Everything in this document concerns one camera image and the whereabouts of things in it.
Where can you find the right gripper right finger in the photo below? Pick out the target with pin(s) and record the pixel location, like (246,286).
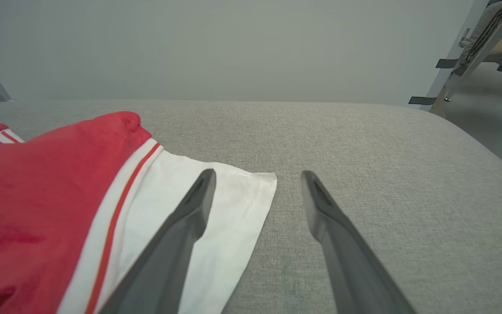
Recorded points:
(351,270)

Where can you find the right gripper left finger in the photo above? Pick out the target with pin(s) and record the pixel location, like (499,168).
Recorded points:
(163,261)

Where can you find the red and white garment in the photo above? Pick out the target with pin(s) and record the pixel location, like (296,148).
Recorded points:
(37,209)

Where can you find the beige striped cloth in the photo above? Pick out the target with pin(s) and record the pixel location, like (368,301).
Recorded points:
(491,26)

